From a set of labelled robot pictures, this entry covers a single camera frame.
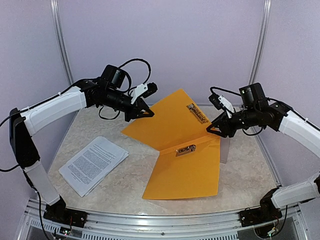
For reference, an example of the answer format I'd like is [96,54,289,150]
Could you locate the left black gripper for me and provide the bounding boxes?
[104,87,155,122]

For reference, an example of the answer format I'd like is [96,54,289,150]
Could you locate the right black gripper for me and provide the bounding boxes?
[207,106,260,137]

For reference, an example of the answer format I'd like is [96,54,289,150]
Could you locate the metal folder spine clip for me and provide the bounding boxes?
[175,144,197,157]

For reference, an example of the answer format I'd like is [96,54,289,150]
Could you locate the orange file folder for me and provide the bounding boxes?
[122,89,221,200]

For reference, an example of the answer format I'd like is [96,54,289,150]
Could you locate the stack of printed papers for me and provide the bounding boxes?
[58,136,129,197]

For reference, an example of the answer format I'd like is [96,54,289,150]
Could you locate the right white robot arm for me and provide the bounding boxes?
[206,82,320,222]

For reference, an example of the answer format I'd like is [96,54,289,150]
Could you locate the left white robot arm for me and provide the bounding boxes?
[8,65,158,223]

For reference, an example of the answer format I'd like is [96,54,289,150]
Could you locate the metal folder cover clip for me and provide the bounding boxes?
[186,103,209,124]

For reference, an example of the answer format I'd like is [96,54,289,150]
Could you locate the translucent grey plastic sheet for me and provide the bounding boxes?
[220,137,230,164]

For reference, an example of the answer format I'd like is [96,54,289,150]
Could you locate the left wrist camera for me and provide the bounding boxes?
[129,82,158,105]

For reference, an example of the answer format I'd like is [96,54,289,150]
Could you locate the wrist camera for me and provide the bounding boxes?
[208,93,236,119]
[129,82,158,105]

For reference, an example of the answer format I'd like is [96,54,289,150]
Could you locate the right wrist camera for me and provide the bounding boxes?
[208,93,236,119]

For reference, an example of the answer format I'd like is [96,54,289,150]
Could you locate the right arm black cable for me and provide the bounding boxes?
[209,86,268,136]

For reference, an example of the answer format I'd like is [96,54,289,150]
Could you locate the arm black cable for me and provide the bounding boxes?
[209,86,268,136]
[0,58,152,173]

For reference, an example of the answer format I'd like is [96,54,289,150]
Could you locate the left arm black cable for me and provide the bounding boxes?
[0,58,152,173]

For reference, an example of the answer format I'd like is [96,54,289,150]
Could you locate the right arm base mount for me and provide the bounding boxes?
[238,207,283,228]

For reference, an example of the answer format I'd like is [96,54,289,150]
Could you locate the right aluminium frame post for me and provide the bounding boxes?
[248,0,272,85]

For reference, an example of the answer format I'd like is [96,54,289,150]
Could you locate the aluminium frame post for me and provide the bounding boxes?
[50,0,74,85]
[248,0,272,85]

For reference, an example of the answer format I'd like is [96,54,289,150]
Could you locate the front aluminium rail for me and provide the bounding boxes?
[15,199,310,240]

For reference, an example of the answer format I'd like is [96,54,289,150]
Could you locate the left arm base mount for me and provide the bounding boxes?
[43,205,88,228]

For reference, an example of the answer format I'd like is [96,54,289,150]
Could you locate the left aluminium frame post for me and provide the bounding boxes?
[50,0,74,85]

